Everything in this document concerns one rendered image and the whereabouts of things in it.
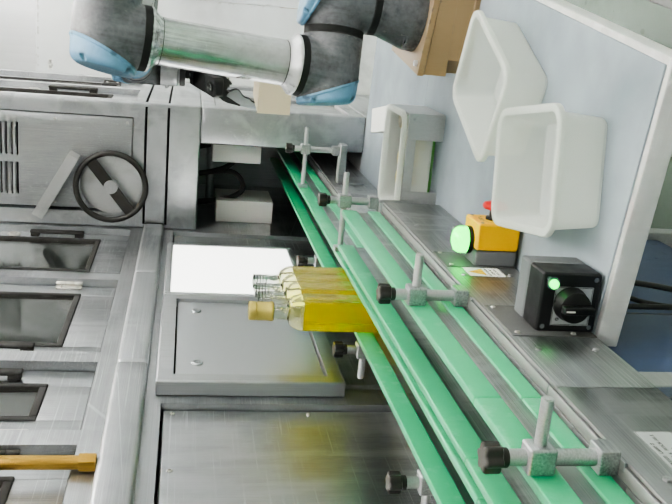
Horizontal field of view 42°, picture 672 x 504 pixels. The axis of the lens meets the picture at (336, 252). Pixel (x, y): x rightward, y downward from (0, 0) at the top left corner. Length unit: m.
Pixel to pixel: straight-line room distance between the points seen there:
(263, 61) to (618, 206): 0.76
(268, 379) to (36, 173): 1.30
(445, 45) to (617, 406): 0.93
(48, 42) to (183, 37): 3.82
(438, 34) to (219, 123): 1.05
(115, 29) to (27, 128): 1.13
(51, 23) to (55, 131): 2.77
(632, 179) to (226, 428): 0.78
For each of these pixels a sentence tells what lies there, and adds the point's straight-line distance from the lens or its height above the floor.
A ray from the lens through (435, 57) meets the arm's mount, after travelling 1.72.
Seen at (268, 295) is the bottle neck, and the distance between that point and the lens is 1.61.
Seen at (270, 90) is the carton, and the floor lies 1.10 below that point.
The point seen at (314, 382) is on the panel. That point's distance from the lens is 1.59.
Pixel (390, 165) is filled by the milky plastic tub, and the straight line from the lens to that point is 2.01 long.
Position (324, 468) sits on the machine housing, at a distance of 1.40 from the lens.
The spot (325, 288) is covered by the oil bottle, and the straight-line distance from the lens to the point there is 1.61.
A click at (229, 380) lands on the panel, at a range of 1.57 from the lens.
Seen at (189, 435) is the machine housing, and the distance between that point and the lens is 1.47.
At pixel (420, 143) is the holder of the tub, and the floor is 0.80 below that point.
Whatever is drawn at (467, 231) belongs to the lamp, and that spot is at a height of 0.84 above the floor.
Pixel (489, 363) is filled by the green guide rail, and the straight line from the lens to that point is 1.08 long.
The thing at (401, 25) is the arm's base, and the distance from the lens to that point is 1.71.
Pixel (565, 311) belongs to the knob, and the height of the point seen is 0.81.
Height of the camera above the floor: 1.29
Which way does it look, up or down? 10 degrees down
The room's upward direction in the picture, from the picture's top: 88 degrees counter-clockwise
